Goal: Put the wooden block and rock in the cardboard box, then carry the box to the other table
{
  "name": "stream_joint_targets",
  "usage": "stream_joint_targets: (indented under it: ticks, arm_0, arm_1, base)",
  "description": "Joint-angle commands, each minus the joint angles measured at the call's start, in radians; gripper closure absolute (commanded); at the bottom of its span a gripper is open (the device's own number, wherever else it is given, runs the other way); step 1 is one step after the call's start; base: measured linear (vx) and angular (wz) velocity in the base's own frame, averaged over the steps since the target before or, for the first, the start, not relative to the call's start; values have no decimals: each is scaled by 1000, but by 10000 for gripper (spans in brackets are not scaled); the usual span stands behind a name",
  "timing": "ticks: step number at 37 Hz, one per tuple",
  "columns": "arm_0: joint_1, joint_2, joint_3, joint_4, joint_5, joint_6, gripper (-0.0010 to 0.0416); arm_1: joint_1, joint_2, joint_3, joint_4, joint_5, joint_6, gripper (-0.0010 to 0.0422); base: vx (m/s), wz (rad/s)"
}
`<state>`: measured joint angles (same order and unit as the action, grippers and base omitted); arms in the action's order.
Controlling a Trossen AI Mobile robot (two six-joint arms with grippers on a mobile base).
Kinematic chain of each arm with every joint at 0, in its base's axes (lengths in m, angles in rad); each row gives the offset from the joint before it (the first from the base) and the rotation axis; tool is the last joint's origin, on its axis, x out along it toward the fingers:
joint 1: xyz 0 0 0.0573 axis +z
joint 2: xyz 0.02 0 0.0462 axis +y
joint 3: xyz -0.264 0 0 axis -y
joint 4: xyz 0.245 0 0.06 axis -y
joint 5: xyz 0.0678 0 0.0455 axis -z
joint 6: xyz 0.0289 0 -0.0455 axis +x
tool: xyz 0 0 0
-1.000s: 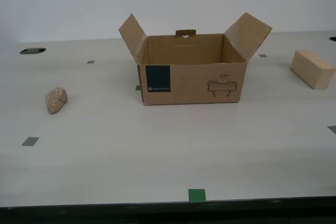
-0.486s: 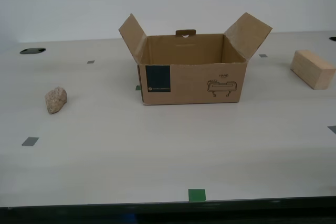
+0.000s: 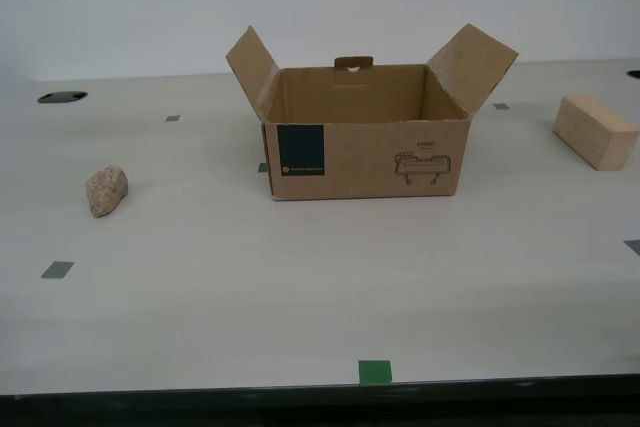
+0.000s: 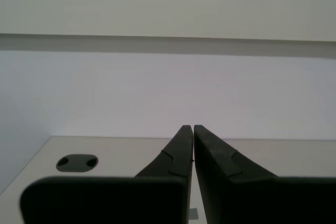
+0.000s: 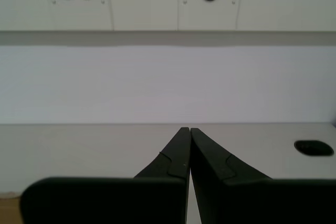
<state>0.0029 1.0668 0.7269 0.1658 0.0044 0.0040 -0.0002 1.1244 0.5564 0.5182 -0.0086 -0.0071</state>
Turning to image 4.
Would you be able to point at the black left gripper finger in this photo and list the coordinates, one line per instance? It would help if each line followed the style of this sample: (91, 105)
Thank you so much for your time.
(249, 197)
(105, 200)

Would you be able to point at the grey square tape marker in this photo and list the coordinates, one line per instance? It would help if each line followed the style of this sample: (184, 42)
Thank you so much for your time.
(193, 214)

